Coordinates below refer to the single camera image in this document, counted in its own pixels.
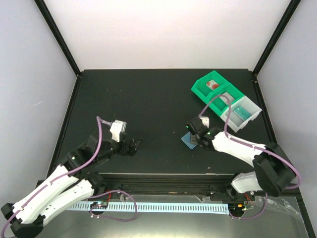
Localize left small circuit board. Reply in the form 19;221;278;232
90;201;108;209

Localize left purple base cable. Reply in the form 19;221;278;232
89;190;137;223

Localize white slotted cable duct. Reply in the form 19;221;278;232
67;201;229;215

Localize black frame post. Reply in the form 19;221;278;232
253;0;301;76
34;0;81;77

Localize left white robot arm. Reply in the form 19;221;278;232
1;132;142;238

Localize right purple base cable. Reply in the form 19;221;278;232
228;193;269;221

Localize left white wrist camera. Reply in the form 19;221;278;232
109;120;127;142

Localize blue card holder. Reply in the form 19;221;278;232
181;132;197;150

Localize left black frame post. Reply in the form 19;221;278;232
34;0;81;77

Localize right black frame post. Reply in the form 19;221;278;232
253;0;301;76

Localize black front rail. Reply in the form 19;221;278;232
100;173;233;195

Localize clear white bin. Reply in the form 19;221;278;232
220;96;262;132

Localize white card in bin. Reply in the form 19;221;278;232
219;92;235;105

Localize teal card in bin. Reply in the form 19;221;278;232
233;106;251;121

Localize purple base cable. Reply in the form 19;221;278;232
228;193;269;221
89;190;137;223

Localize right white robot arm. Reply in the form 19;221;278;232
186;117;300;200

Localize red dot card in bin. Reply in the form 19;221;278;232
206;80;219;91

